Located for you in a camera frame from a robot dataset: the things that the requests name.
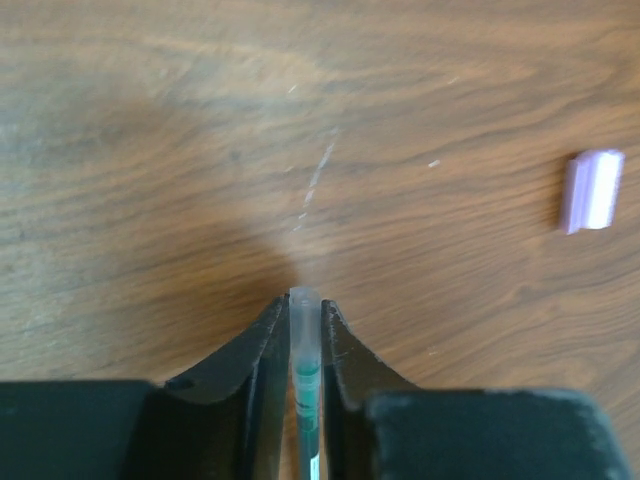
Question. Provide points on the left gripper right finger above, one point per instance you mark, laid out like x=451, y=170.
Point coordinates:
x=379, y=425

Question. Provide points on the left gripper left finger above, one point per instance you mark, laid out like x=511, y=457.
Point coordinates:
x=220, y=419

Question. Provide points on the green gel pen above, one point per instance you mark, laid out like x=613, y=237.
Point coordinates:
x=307, y=425

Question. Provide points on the clear pen cap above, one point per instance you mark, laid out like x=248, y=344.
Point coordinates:
x=305, y=340

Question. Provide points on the purple highlighter cap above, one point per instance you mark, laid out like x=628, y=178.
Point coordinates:
x=591, y=189

